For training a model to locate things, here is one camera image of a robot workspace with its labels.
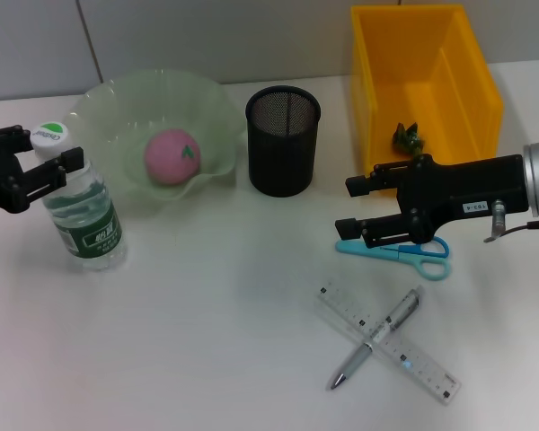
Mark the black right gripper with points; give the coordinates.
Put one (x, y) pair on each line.
(467, 188)

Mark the green plastic scrap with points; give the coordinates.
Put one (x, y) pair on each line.
(406, 141)

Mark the clear green-label water bottle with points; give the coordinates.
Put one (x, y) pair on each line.
(90, 215)

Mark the blue scissors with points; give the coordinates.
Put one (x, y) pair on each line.
(426, 269)

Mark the pink peach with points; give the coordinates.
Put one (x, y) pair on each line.
(168, 157)

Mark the black mesh pen holder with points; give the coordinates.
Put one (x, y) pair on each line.
(283, 152)

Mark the green glass fruit plate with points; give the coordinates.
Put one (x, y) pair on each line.
(197, 116)

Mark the clear silver pen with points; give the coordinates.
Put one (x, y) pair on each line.
(357, 359)

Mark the transparent plastic ruler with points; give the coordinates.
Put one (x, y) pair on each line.
(426, 372)

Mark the yellow plastic bin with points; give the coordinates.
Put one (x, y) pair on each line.
(431, 54)

